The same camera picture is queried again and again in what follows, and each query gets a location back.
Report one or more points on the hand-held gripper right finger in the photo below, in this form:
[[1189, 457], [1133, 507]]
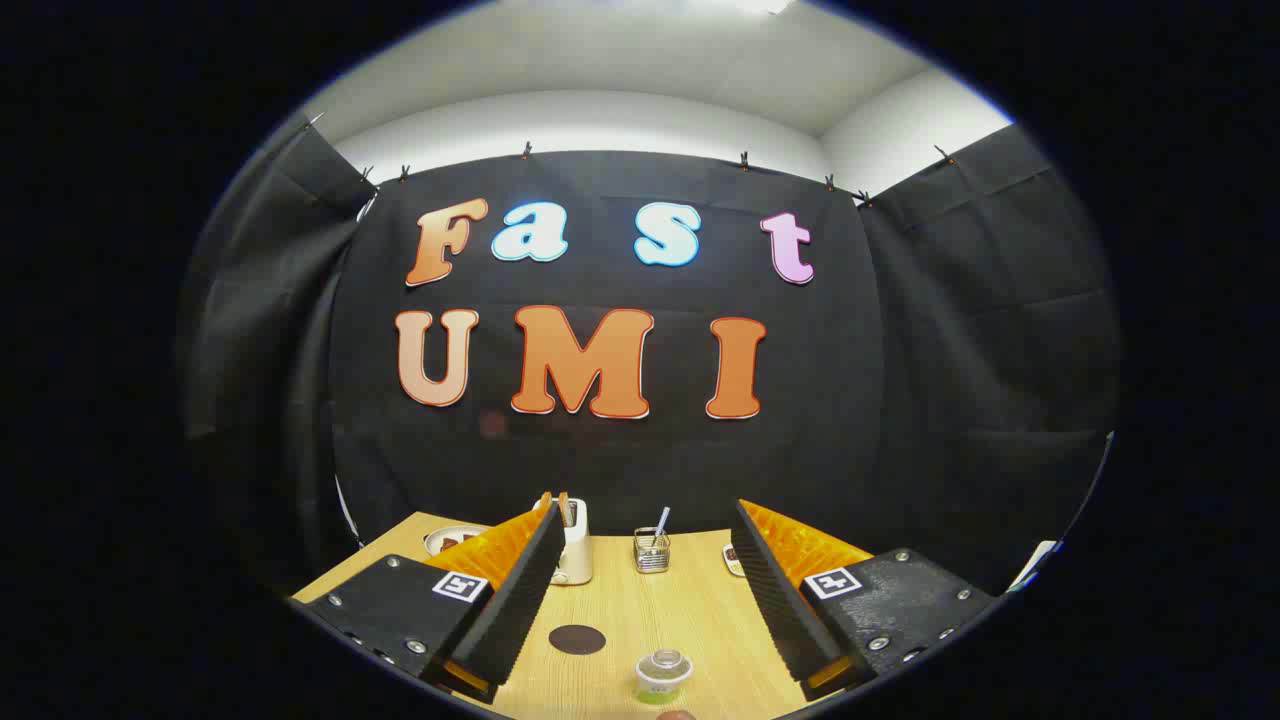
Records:
[[775, 600]]

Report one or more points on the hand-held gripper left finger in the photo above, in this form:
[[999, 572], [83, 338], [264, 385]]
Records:
[[520, 600]]

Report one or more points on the round dark coaster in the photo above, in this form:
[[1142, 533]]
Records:
[[577, 639]]

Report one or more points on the clear juice bottle green label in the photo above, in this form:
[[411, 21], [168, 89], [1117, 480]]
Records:
[[663, 678]]

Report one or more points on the white divided dish with beans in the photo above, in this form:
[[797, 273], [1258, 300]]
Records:
[[733, 560]]

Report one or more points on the white toaster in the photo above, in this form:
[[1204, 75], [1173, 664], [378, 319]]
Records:
[[577, 555]]

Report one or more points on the brown meat piece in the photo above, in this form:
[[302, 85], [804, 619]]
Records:
[[447, 541]]

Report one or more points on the wooden table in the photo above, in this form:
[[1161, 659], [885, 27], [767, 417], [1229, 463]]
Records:
[[680, 620]]

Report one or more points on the white round plate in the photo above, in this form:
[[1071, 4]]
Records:
[[445, 537]]

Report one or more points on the metal spoon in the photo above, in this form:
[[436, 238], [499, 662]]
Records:
[[661, 520]]

